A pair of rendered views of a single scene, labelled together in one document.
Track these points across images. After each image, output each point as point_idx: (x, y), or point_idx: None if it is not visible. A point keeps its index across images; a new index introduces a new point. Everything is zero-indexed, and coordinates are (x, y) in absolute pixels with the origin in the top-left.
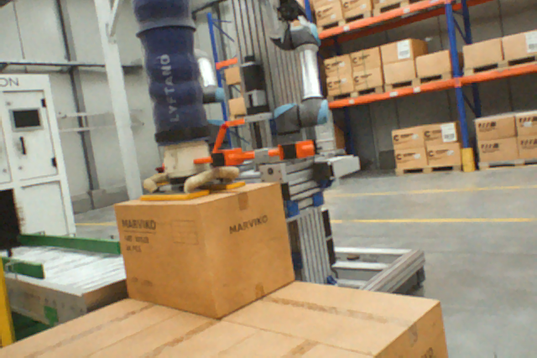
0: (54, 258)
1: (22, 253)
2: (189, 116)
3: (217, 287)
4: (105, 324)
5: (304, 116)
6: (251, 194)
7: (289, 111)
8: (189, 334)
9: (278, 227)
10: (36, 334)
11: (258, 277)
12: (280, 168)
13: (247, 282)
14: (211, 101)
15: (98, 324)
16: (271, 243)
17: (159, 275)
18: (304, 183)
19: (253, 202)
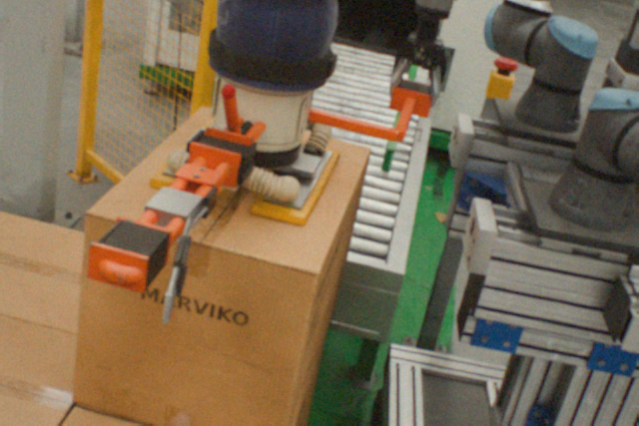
0: (357, 112)
1: (371, 73)
2: (243, 28)
3: (85, 360)
4: (64, 273)
5: (629, 154)
6: (221, 257)
7: (608, 117)
8: (7, 386)
9: (275, 353)
10: (34, 221)
11: (182, 400)
12: (476, 237)
13: (155, 392)
14: None
15: (65, 266)
16: (241, 368)
17: None
18: (554, 303)
19: (222, 274)
